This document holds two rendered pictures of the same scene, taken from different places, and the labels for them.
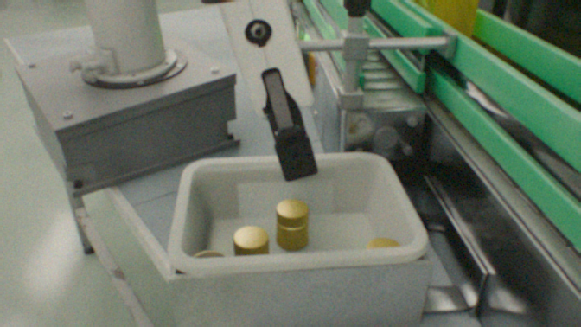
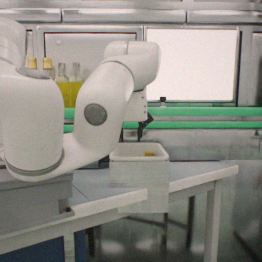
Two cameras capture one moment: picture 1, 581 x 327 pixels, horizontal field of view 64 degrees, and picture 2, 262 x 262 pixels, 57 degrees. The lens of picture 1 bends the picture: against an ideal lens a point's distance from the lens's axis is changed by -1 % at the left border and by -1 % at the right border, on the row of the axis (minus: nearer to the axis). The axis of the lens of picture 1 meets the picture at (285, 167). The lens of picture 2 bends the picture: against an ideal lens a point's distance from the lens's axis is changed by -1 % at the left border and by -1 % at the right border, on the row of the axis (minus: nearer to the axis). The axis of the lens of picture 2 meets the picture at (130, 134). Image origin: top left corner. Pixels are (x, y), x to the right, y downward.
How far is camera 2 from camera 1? 0.85 m
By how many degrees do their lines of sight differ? 83
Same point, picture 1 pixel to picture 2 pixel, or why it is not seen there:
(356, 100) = not seen: hidden behind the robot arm
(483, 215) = (148, 137)
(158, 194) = (82, 195)
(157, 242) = (118, 194)
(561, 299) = (176, 134)
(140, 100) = not seen: hidden behind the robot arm
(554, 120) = (154, 110)
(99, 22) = not seen: hidden behind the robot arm
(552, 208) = (161, 125)
